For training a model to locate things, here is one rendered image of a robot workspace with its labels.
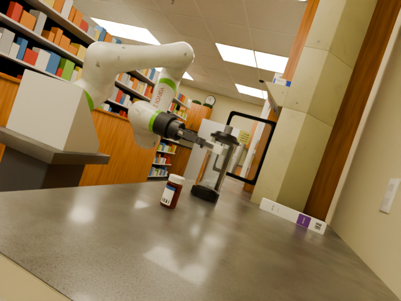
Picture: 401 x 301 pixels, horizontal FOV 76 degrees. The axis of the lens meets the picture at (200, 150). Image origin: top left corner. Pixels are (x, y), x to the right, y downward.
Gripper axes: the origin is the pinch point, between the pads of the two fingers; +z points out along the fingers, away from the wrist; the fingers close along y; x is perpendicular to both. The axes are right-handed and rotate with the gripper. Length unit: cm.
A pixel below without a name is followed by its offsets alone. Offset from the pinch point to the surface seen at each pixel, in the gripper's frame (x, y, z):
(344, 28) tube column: -74, 38, 21
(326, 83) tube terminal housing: -48, 39, 25
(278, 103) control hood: -31.0, 34.9, 8.8
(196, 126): -24, 559, -216
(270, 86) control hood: -37, 35, 2
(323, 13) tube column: -77, 35, 10
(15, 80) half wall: 17, 50, -178
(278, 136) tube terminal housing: -16.7, 34.9, 15.1
